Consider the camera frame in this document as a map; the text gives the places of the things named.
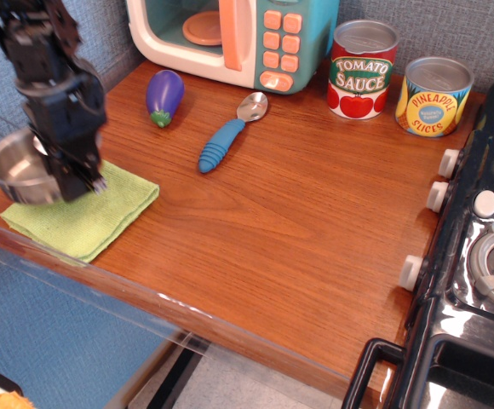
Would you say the purple toy eggplant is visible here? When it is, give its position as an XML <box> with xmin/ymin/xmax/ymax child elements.
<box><xmin>146</xmin><ymin>70</ymin><xmax>185</xmax><ymax>128</ymax></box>

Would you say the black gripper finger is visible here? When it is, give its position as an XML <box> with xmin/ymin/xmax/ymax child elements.
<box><xmin>53</xmin><ymin>162</ymin><xmax>107</xmax><ymax>202</ymax></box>

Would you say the white round stove button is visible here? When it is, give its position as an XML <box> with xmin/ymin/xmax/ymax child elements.
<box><xmin>473</xmin><ymin>190</ymin><xmax>494</xmax><ymax>218</ymax></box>

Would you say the black toy stove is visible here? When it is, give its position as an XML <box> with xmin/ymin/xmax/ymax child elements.
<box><xmin>342</xmin><ymin>72</ymin><xmax>494</xmax><ymax>409</ymax></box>

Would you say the orange toy plate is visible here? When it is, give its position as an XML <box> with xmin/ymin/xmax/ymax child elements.
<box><xmin>182</xmin><ymin>11</ymin><xmax>221</xmax><ymax>46</ymax></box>

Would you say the orange object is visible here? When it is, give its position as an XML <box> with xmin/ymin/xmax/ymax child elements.
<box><xmin>0</xmin><ymin>391</ymin><xmax>35</xmax><ymax>409</ymax></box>

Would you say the black oven door handle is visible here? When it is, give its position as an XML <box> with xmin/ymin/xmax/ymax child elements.
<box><xmin>342</xmin><ymin>337</ymin><xmax>405</xmax><ymax>409</ymax></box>

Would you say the pineapple slices can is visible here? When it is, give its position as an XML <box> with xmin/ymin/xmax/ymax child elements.
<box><xmin>395</xmin><ymin>56</ymin><xmax>474</xmax><ymax>138</ymax></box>

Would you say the toy microwave oven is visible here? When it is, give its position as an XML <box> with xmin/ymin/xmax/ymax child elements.
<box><xmin>126</xmin><ymin>1</ymin><xmax>340</xmax><ymax>95</ymax></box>

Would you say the clear acrylic barrier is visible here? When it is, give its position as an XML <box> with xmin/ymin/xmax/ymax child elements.
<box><xmin>0</xmin><ymin>230</ymin><xmax>342</xmax><ymax>408</ymax></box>

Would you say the stainless steel pot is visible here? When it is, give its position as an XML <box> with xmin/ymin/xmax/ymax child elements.
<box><xmin>0</xmin><ymin>128</ymin><xmax>61</xmax><ymax>205</ymax></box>

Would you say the white stove knob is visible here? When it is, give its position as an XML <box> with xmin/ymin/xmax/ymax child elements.
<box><xmin>438</xmin><ymin>149</ymin><xmax>461</xmax><ymax>179</ymax></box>
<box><xmin>426</xmin><ymin>181</ymin><xmax>449</xmax><ymax>213</ymax></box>
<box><xmin>399</xmin><ymin>255</ymin><xmax>424</xmax><ymax>292</ymax></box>

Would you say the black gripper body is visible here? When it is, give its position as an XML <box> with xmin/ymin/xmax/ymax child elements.
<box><xmin>16</xmin><ymin>59</ymin><xmax>106</xmax><ymax>179</ymax></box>

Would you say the green folded cloth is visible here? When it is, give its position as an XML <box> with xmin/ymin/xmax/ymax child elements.
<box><xmin>0</xmin><ymin>161</ymin><xmax>160</xmax><ymax>262</ymax></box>

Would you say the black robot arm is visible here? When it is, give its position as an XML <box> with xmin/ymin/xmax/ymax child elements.
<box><xmin>0</xmin><ymin>1</ymin><xmax>106</xmax><ymax>203</ymax></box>

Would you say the tomato sauce can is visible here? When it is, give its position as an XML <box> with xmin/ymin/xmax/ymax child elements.
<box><xmin>327</xmin><ymin>20</ymin><xmax>399</xmax><ymax>120</ymax></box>

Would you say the blue handled metal spoon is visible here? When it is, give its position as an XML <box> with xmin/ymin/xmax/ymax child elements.
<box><xmin>198</xmin><ymin>92</ymin><xmax>268</xmax><ymax>173</ymax></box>

